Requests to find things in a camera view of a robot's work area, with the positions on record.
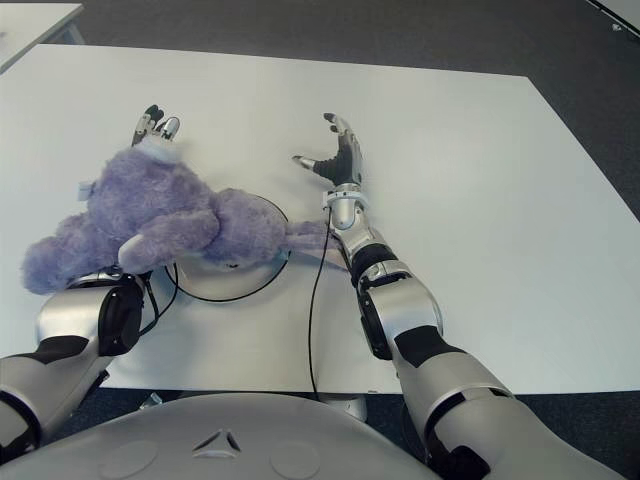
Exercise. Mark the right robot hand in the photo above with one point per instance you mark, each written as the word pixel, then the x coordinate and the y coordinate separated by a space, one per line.
pixel 342 162

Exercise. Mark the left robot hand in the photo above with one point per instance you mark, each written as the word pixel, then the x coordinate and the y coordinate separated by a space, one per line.
pixel 157 125

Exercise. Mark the purple plush bunny doll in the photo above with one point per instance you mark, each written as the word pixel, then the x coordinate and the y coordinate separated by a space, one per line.
pixel 165 210

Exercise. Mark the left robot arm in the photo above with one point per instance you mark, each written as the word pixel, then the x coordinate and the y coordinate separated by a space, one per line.
pixel 70 325

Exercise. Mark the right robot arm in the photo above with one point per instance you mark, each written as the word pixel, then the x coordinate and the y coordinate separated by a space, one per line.
pixel 415 325

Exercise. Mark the white plate black rim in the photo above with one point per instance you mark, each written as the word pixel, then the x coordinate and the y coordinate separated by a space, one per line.
pixel 235 280

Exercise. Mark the white side table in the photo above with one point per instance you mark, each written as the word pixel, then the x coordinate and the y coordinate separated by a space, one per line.
pixel 35 25

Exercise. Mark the metal table clamp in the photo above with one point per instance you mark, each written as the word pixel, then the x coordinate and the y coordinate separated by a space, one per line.
pixel 152 399

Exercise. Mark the grey robot torso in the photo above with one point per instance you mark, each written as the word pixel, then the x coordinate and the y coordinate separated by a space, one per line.
pixel 225 450

